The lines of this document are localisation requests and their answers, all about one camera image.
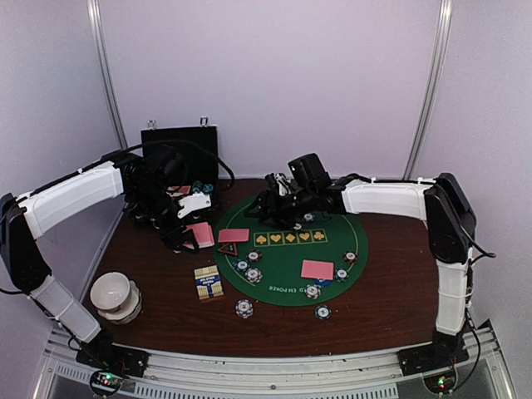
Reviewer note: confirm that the green round poker mat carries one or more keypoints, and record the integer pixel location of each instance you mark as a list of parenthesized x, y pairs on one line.
[(325, 239)]

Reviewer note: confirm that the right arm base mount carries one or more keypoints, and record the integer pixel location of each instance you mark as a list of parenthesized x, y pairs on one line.
[(428, 358)]

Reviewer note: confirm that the blue small blind button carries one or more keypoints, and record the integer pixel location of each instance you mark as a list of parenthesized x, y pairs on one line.
[(323, 282)]

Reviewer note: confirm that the boxed red card deck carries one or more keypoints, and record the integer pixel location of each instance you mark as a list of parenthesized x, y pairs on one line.
[(176, 191)]

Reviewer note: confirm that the blue yellow card box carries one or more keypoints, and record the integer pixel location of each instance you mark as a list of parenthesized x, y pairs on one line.
[(208, 282)]

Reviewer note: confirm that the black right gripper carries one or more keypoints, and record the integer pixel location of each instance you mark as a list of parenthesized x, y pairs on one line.
[(265, 198)]

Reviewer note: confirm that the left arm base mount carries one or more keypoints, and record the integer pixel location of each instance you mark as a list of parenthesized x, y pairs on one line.
[(122, 361)]

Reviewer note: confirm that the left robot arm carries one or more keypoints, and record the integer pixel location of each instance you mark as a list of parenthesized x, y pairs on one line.
[(139, 183)]

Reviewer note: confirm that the white bowl stack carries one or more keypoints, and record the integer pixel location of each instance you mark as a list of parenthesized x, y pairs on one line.
[(116, 298)]

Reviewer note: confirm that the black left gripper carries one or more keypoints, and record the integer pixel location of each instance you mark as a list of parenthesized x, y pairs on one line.
[(173, 240)]

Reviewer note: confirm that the blue beige 10 chip stack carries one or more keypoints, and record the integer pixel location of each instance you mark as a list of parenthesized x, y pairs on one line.
[(244, 308)]

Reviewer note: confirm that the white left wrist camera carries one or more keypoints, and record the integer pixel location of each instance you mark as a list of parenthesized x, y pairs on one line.
[(191, 203)]

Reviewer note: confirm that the red triangular all-in marker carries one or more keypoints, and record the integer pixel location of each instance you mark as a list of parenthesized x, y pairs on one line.
[(229, 249)]

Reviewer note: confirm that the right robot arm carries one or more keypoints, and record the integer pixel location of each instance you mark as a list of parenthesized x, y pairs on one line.
[(399, 300)]

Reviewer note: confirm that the dealt card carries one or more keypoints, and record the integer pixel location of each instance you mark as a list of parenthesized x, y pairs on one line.
[(317, 270), (233, 236)]

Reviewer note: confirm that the blue green 50 chip stack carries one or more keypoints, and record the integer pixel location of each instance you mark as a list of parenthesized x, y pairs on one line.
[(323, 312)]

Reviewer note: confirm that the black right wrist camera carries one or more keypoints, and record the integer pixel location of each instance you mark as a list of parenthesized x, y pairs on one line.
[(280, 184)]

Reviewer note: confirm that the black poker chip case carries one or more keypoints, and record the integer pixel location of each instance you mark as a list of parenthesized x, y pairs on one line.
[(196, 153)]

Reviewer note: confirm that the blue green 50 chip row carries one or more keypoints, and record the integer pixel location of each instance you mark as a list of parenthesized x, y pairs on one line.
[(197, 186)]

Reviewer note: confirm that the aluminium front rail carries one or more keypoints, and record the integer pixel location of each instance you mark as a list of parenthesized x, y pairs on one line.
[(375, 374)]

